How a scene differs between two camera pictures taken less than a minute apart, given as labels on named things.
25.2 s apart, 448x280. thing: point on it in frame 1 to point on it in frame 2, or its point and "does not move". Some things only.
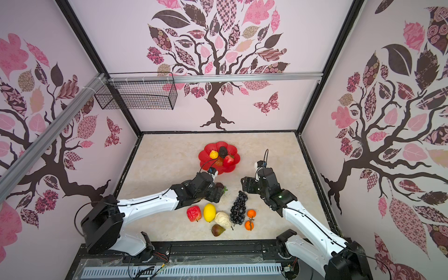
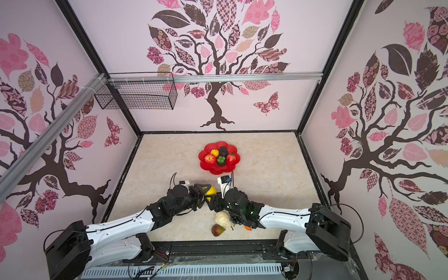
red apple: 194,213 to 210,158
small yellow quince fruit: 213,154 does not move
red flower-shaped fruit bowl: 206,162 does not move
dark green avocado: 223,151 does not move
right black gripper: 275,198 to 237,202
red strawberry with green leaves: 228,160 does not move
